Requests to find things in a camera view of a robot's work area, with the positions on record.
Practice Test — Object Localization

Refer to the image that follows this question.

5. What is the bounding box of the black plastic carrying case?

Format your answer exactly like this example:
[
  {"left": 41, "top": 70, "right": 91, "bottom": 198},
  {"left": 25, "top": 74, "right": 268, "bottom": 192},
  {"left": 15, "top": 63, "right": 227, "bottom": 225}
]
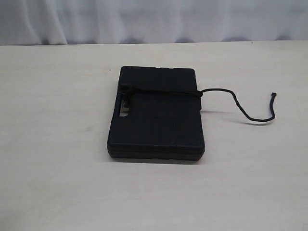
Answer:
[{"left": 107, "top": 66, "right": 205, "bottom": 161}]

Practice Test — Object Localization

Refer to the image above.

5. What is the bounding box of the black cord with knot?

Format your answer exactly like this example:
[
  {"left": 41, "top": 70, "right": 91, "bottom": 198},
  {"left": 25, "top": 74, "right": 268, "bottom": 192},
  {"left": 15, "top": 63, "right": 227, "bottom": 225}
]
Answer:
[{"left": 121, "top": 84, "right": 277, "bottom": 122}]

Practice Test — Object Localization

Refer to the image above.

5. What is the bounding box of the white backdrop curtain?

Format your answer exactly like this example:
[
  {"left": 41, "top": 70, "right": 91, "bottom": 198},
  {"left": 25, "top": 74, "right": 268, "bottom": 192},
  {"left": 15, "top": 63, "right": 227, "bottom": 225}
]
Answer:
[{"left": 0, "top": 0, "right": 308, "bottom": 45}]

